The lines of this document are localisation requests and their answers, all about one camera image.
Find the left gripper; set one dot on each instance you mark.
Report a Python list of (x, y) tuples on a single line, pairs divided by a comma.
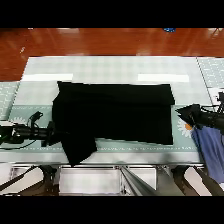
[(50, 133)]

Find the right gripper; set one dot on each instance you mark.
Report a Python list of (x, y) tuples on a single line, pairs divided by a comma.
[(191, 114)]

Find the black T-shirt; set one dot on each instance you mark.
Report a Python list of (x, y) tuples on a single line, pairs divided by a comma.
[(116, 113)]

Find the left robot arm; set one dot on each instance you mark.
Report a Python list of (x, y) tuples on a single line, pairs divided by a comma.
[(23, 131)]

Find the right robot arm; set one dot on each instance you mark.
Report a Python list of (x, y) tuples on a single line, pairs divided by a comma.
[(213, 119)]

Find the blue garment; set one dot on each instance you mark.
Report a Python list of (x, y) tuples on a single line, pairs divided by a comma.
[(210, 146)]

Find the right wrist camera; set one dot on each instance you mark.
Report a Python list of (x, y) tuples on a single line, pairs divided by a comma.
[(221, 97)]

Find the silver frame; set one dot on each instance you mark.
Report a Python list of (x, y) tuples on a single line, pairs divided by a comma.
[(116, 180)]

